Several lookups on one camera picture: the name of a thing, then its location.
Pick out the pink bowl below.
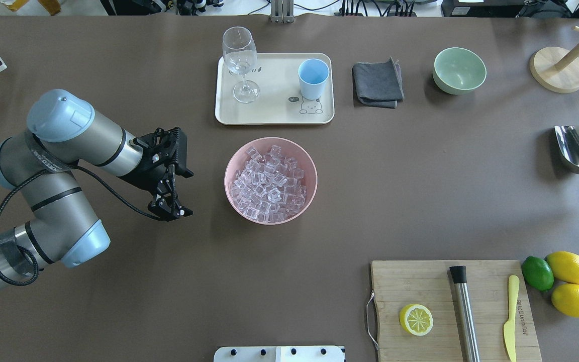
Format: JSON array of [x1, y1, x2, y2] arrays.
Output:
[[224, 137, 318, 225]]

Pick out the beige serving tray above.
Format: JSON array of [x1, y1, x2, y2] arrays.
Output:
[[215, 53, 335, 126]]

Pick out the grey folded cloth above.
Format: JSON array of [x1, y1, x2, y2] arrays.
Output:
[[352, 58, 404, 109]]

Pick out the clear ice cubes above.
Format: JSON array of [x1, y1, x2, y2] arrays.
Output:
[[227, 144, 308, 224]]

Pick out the half lemon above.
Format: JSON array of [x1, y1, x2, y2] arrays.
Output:
[[399, 303, 434, 336]]

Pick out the yellow lemon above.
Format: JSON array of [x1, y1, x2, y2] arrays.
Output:
[[551, 284, 579, 318], [545, 250, 579, 284]]

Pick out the clear wine glass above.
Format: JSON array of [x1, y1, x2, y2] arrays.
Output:
[[222, 27, 259, 104]]

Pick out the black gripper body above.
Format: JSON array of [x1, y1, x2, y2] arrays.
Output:
[[120, 127, 193, 221]]

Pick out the yellow plastic knife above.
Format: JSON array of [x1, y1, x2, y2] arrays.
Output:
[[503, 275, 520, 361]]

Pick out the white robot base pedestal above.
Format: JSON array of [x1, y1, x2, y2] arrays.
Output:
[[213, 344, 346, 361]]

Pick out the green lime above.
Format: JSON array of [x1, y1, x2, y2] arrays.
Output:
[[521, 256, 554, 291]]

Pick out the aluminium frame post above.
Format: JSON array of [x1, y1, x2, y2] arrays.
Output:
[[269, 0, 296, 24]]

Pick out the steel muddler black tip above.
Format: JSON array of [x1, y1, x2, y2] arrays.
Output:
[[449, 265, 481, 361]]

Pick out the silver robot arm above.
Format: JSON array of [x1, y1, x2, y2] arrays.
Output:
[[0, 89, 193, 290]]

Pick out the wooden mug tree stand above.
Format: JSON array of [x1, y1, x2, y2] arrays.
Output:
[[529, 26, 579, 94]]

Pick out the green bowl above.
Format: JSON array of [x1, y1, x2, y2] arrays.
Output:
[[432, 47, 487, 96]]

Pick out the bamboo cutting board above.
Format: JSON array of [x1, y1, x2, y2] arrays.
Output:
[[370, 260, 522, 361]]

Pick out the light blue cup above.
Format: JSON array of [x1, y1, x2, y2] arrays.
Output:
[[298, 59, 330, 100]]

